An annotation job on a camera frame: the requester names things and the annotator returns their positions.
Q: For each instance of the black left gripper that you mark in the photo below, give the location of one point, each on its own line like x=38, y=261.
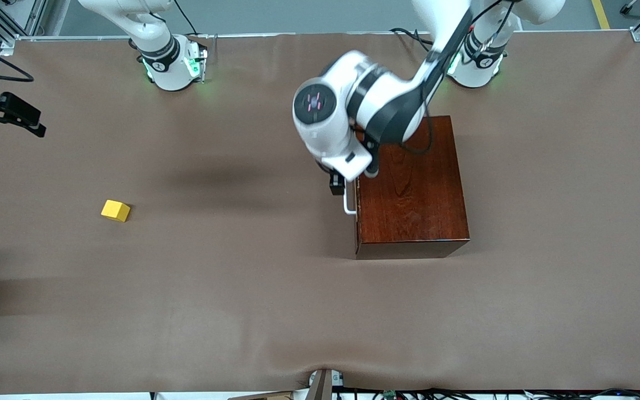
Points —
x=336, y=183

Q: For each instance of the yellow block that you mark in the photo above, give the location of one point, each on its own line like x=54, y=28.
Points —
x=114, y=210

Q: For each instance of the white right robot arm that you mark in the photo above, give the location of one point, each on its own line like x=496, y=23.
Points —
x=170, y=66

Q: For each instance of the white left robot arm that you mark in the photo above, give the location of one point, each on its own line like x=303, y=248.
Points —
x=325, y=133

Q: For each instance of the dark brown wooden cabinet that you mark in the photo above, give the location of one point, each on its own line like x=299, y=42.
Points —
x=414, y=200

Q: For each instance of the brown table cover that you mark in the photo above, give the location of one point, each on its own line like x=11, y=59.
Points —
x=186, y=278

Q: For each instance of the small green circuit board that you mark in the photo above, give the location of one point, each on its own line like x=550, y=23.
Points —
x=389, y=394

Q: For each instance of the brown cardboard piece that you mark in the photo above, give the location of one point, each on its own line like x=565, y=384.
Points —
x=261, y=396

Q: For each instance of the grey metal bracket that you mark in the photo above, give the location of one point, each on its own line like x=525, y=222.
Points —
x=323, y=386

